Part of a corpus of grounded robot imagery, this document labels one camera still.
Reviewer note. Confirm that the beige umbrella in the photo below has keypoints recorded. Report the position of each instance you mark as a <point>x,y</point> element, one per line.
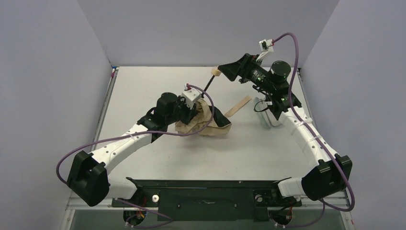
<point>209,121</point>

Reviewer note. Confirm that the aluminium frame rail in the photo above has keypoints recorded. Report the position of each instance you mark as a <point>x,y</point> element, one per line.
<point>214,197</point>

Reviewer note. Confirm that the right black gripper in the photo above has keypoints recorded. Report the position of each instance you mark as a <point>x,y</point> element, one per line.
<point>242,68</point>

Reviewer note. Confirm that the mint green umbrella case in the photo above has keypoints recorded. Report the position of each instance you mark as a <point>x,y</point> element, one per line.
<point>266,118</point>

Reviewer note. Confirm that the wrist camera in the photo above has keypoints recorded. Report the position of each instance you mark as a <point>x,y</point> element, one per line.
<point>191,95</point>
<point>266,47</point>

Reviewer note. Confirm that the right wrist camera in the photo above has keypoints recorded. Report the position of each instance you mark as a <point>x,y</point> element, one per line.
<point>266,47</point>

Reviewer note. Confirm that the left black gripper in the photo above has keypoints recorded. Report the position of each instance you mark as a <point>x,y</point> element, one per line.
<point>187,111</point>

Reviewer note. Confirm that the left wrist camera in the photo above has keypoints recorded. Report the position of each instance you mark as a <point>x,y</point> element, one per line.
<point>191,95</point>

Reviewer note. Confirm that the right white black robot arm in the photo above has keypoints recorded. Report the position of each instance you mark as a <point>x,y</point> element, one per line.
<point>329,171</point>

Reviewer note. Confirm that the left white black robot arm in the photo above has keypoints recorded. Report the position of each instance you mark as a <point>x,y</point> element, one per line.
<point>88,176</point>

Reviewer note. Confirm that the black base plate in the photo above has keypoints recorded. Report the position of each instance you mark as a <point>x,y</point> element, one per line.
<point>211,213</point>

